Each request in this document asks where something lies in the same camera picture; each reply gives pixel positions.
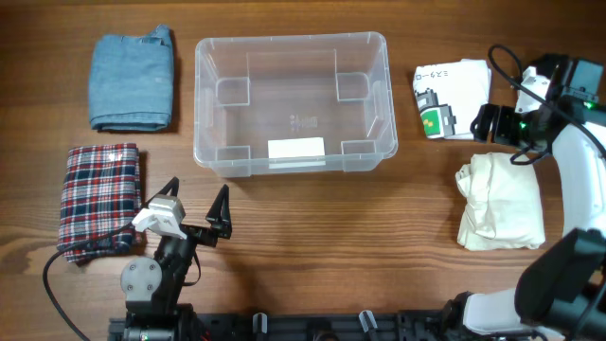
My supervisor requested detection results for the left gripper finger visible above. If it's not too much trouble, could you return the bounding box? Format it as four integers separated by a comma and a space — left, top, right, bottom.
205, 184, 232, 227
151, 176, 180, 204

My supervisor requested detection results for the white printed t-shirt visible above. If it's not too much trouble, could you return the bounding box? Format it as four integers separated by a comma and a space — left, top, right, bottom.
413, 59, 491, 140

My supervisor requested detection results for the cream cloth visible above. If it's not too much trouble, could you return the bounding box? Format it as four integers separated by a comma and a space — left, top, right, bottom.
455, 153, 545, 251

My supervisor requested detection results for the clear plastic storage bin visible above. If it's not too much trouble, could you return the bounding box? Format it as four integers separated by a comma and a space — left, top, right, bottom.
193, 31, 399, 178

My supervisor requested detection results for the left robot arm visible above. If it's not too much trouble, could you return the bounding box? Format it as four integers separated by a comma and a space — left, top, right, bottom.
108, 177, 232, 341

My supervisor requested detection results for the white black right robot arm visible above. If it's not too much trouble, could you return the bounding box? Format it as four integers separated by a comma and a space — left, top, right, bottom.
428, 54, 605, 340

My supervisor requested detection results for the folded red plaid cloth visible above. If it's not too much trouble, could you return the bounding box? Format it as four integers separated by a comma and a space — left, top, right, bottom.
57, 143, 142, 264

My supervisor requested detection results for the folded blue denim cloth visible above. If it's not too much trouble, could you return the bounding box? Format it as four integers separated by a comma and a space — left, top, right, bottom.
88, 25, 174, 132

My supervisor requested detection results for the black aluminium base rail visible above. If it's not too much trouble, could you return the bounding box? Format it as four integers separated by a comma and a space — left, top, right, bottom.
107, 310, 455, 341

